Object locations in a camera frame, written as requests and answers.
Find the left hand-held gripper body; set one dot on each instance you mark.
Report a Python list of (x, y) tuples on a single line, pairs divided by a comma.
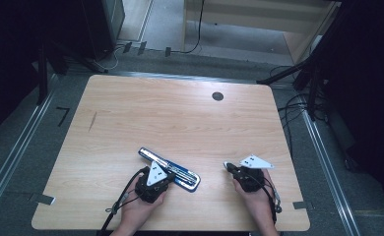
[(155, 175)]

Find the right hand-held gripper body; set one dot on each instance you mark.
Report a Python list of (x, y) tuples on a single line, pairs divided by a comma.
[(250, 180)]

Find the person's right hand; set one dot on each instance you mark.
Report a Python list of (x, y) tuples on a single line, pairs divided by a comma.
[(260, 205)]

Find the person's left hand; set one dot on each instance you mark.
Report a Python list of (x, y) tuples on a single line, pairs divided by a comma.
[(137, 211)]

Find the grey tape strip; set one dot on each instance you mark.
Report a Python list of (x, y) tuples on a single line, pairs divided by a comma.
[(300, 205), (44, 199)]

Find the dark round table grommet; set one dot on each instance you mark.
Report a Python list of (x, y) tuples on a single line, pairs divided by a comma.
[(217, 96)]

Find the black metal stand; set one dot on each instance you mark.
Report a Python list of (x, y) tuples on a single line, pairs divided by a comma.
[(42, 75), (312, 95)]

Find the light wooden furniture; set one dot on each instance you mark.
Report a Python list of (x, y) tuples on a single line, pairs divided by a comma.
[(245, 13)]

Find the black curtain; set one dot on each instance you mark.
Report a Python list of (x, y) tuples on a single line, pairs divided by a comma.
[(6, 49), (370, 82)]

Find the dark computer cabinet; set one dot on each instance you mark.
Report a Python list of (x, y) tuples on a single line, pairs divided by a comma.
[(98, 26)]

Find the metal floor rail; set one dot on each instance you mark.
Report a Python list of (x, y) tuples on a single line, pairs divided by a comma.
[(328, 170), (16, 154), (180, 77)]

